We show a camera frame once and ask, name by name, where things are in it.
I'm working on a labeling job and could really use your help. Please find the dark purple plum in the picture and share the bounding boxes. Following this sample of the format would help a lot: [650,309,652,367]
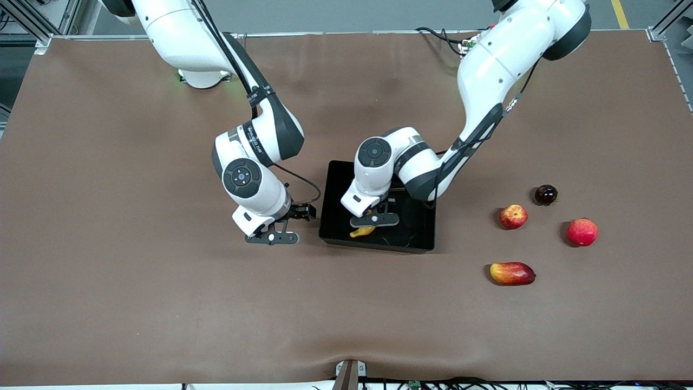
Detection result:
[534,184,559,206]

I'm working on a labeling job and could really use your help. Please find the red yellow mango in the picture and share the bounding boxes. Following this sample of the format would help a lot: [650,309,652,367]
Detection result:
[489,262,537,286]

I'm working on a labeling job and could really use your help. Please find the large red apple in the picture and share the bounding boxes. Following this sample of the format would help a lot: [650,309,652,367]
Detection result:
[566,217,599,248]

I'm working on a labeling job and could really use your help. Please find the black rectangular plastic box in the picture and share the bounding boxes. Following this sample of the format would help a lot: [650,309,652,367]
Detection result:
[318,160,438,254]

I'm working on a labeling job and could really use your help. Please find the small red yellow apple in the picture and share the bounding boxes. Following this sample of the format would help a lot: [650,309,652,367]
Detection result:
[499,204,528,230]

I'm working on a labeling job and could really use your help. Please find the table cover mat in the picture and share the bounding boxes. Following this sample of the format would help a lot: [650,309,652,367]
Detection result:
[0,30,693,386]

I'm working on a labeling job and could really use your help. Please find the metal table clamp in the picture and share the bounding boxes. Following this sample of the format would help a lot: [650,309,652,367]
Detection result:
[333,359,368,390]

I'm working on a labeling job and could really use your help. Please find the black left arm base cables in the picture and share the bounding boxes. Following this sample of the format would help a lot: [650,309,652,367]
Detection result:
[416,26,463,55]

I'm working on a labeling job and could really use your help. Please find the yellow banana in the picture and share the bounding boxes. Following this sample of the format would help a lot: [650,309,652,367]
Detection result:
[350,209,376,238]

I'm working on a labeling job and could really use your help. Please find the aluminium frame extrusion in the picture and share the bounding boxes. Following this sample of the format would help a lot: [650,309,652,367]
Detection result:
[647,0,693,43]
[0,0,82,55]

